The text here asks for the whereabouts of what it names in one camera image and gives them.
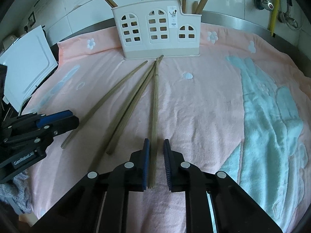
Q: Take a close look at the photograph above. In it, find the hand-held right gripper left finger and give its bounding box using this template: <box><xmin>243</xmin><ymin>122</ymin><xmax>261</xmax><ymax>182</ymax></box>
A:
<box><xmin>31</xmin><ymin>138</ymin><xmax>151</xmax><ymax>233</ymax></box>

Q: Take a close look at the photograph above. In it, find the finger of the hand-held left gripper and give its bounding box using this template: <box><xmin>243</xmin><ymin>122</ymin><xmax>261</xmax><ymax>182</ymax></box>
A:
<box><xmin>5</xmin><ymin>115</ymin><xmax>80</xmax><ymax>149</ymax></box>
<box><xmin>1</xmin><ymin>110</ymin><xmax>73</xmax><ymax>133</ymax></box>

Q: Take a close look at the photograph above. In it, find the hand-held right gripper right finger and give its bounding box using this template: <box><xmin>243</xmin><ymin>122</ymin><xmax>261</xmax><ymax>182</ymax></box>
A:
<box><xmin>163</xmin><ymin>138</ymin><xmax>283</xmax><ymax>233</ymax></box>

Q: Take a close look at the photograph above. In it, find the cream plastic utensil holder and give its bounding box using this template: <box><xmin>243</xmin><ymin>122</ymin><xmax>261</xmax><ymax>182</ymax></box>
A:
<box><xmin>111</xmin><ymin>0</ymin><xmax>202</xmax><ymax>60</ymax></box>

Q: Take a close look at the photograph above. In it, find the grey knit cloth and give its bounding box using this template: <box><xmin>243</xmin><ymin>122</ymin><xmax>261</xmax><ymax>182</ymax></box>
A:
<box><xmin>0</xmin><ymin>170</ymin><xmax>33</xmax><ymax>216</ymax></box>

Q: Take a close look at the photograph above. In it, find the white plastic cutting board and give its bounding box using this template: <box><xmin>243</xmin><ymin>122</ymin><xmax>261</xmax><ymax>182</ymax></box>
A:
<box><xmin>0</xmin><ymin>25</ymin><xmax>59</xmax><ymax>112</ymax></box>

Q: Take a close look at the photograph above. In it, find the pink printed towel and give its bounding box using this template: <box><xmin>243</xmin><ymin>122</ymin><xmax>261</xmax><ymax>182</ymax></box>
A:
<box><xmin>18</xmin><ymin>22</ymin><xmax>311</xmax><ymax>233</ymax></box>

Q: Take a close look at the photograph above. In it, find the white appliance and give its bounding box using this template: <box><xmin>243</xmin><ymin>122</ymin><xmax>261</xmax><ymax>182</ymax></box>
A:
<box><xmin>2</xmin><ymin>34</ymin><xmax>19</xmax><ymax>47</ymax></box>

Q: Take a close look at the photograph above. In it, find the metal valve with red knob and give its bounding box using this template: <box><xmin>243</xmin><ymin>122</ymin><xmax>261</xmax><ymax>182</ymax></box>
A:
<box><xmin>254</xmin><ymin>0</ymin><xmax>275</xmax><ymax>11</ymax></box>

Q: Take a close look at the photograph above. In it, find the metal angle valve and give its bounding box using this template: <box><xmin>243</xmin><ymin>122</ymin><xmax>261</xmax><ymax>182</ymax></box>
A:
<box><xmin>279</xmin><ymin>11</ymin><xmax>299</xmax><ymax>29</ymax></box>

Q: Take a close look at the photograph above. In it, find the yellow gas pipe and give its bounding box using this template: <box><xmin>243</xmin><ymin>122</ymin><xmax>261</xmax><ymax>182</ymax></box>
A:
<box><xmin>267</xmin><ymin>0</ymin><xmax>282</xmax><ymax>38</ymax></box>

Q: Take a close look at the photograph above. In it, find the white wall label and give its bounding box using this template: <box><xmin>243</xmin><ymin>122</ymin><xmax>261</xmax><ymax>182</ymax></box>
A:
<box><xmin>33</xmin><ymin>0</ymin><xmax>50</xmax><ymax>14</ymax></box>

